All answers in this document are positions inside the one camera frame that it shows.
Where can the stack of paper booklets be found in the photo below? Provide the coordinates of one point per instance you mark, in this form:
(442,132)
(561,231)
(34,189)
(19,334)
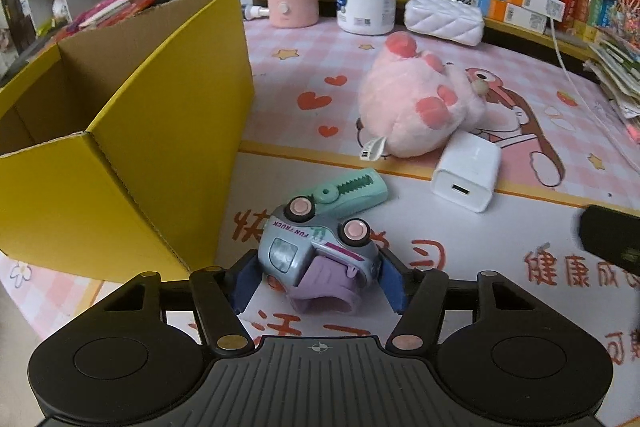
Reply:
(617,72)

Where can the yellow cardboard box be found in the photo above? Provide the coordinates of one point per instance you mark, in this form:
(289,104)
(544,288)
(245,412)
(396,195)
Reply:
(150,132)

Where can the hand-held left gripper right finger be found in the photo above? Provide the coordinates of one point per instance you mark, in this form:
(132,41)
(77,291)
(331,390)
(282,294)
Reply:
(396,287)

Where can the white quilted pouch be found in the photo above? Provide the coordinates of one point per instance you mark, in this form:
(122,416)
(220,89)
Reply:
(442,19)

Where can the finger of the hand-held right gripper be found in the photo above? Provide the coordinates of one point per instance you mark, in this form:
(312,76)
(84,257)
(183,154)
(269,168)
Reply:
(607,232)

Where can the pink checkered tablecloth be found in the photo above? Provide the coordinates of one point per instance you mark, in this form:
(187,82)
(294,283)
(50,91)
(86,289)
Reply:
(300,72)

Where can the white printed desk mat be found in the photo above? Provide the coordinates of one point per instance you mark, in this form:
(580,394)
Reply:
(500,232)

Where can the white tub green lid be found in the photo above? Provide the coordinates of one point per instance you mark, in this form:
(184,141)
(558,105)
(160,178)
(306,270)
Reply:
(365,7)

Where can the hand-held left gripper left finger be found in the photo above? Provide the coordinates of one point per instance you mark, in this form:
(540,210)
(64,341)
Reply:
(243,282)

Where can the grey purple toy truck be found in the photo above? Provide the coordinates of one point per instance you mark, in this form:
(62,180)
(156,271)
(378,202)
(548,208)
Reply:
(295,252)

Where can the red paper packets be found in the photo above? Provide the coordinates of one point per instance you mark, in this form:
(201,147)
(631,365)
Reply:
(115,12)

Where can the pink plush pig toy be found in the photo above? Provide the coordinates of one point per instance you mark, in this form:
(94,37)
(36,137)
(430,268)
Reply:
(400,107)

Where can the white charger block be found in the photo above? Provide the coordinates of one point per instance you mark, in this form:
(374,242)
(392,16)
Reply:
(470,162)

